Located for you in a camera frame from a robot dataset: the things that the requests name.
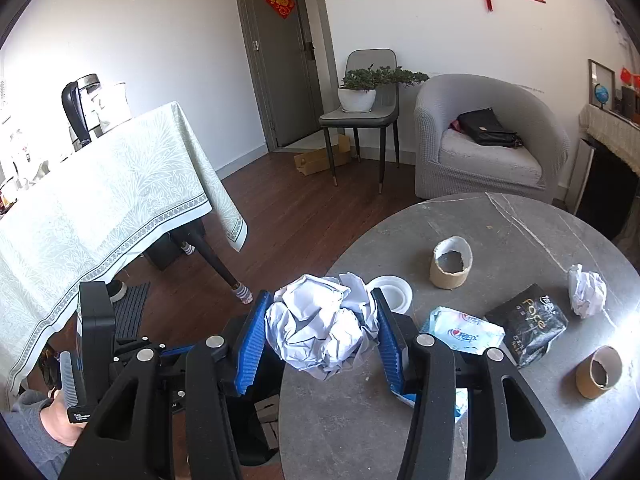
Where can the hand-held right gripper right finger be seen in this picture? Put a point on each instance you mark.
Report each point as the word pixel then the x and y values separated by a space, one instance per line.
pixel 391 347

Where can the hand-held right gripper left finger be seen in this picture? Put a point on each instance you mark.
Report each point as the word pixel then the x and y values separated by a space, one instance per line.
pixel 254 345

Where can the large white paper ball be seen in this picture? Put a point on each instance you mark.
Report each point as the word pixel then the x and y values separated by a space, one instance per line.
pixel 320 320

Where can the small white paper ball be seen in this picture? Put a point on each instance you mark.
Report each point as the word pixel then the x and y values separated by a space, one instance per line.
pixel 586 292

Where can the person's left forearm grey sleeve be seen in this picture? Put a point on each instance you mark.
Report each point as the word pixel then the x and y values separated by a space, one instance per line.
pixel 27 445

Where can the person's left hand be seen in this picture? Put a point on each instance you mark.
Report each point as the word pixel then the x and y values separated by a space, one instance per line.
pixel 56 422

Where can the dark ribbed floor mat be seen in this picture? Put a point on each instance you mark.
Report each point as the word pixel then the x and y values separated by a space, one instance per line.
pixel 131 307

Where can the round white plastic lid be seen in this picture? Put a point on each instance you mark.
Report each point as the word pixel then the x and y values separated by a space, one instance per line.
pixel 397 294

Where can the small grey cardboard box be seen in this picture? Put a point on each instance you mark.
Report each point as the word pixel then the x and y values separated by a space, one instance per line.
pixel 267 407
pixel 272 435

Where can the white blue tissue packet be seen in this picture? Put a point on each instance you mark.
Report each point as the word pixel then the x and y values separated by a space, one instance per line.
pixel 460 334

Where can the black table leg striped sock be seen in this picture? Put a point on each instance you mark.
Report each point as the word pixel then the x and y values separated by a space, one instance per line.
pixel 215 260
pixel 185 245

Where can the black storage box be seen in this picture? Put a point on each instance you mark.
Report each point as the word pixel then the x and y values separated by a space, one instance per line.
pixel 162 252

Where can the pale green patterned tablecloth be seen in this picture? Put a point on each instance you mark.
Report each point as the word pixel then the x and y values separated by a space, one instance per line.
pixel 100 200

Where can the black snack packet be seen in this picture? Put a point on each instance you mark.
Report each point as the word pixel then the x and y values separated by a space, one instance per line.
pixel 530 325

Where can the flat brown cardboard box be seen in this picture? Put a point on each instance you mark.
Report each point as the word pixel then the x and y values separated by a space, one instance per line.
pixel 317 160

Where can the short brown cardboard tube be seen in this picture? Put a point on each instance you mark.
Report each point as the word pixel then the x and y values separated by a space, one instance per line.
pixel 587 385

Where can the grey armchair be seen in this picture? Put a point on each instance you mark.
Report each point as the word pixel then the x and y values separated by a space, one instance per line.
pixel 500 170

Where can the black office chair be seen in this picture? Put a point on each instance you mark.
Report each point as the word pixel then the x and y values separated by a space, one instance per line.
pixel 75 115

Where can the pink cloth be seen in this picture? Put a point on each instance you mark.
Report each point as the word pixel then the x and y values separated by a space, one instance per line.
pixel 455 125

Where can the black handbag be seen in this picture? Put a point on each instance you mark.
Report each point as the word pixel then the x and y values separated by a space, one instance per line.
pixel 487 130

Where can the potted plant white pot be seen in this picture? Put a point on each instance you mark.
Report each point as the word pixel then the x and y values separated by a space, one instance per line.
pixel 357 97

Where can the dark cabinet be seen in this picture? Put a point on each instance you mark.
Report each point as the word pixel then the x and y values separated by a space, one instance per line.
pixel 607 195

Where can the grey door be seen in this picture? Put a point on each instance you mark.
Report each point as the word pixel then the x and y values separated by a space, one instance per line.
pixel 282 70

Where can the cream lace cloth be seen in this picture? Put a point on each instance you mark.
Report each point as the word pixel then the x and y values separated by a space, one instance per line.
pixel 612 127

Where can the small blue globe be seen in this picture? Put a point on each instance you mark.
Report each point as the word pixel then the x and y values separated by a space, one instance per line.
pixel 602 92

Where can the red diamond door decoration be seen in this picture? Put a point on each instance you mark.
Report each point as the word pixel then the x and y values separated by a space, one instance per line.
pixel 281 3

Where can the picture frame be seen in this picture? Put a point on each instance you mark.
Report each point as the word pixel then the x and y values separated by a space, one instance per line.
pixel 595 72

